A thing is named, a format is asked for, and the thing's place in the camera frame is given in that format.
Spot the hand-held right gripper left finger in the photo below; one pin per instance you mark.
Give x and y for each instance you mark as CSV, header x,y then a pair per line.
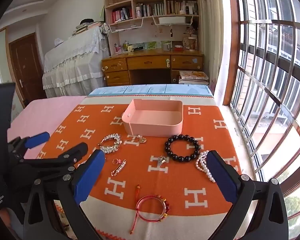
x,y
90,175

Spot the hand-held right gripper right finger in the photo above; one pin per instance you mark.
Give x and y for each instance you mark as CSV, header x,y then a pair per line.
x,y
222,177

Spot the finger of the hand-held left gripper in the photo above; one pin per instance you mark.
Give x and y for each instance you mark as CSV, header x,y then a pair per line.
x,y
37,138
75,152

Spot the pearl earring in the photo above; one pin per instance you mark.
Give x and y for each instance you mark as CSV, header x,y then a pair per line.
x,y
118,168

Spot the silver bow hair clip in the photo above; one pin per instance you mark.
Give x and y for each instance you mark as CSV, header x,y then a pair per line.
x,y
162,160

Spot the gold brooch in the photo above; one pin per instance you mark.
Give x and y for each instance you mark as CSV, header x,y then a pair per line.
x,y
143,140

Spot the pink storage box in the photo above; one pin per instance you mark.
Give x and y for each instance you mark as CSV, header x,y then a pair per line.
x,y
152,127

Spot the pink bed sheet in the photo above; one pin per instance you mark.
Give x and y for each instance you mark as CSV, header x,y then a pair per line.
x,y
40,115

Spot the orange patterned blanket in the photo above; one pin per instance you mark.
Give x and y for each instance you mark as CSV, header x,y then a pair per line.
x,y
140,175

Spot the brown wooden door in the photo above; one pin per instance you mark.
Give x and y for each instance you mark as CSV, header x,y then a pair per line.
x,y
25,62

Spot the white lace cover cloth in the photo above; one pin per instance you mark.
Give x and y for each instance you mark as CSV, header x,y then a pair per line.
x,y
72,62

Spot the light blue mat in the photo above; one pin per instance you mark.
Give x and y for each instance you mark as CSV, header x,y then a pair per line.
x,y
140,90

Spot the stack of books beside desk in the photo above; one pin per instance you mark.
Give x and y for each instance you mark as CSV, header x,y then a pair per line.
x,y
193,76

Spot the wooden desk with drawers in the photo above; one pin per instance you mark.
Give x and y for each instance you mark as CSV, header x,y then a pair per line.
x,y
145,62

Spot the books on lace cover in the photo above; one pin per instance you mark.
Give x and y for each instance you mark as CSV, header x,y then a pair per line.
x,y
86,27

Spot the grey mug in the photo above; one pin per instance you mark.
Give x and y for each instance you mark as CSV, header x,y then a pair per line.
x,y
166,47

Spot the cream curtain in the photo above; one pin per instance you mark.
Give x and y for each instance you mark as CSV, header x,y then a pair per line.
x,y
212,30

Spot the window with metal grille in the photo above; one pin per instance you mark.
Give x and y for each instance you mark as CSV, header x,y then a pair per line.
x,y
265,21

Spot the rows of shelf books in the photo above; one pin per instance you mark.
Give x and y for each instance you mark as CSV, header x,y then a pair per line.
x,y
160,8

